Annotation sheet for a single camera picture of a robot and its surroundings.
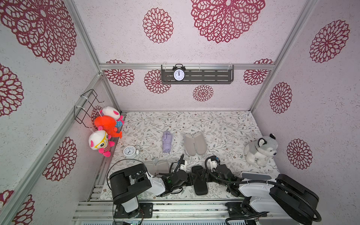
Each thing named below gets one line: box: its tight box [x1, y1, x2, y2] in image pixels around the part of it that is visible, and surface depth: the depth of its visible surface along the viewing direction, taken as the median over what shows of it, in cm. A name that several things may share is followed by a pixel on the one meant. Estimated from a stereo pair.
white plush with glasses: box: [88, 125, 116, 158], surface depth 82 cm
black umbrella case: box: [191, 165, 208, 196], surface depth 80 cm
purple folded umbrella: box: [162, 130, 173, 154], surface depth 99 cm
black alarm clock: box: [172, 63, 187, 83], surface depth 92 cm
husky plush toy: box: [243, 133, 278, 167], surface depth 81 cm
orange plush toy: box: [94, 115, 123, 139], surface depth 92 cm
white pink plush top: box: [99, 105, 125, 128], surface depth 97 cm
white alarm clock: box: [122, 145, 140, 159], surface depth 94 cm
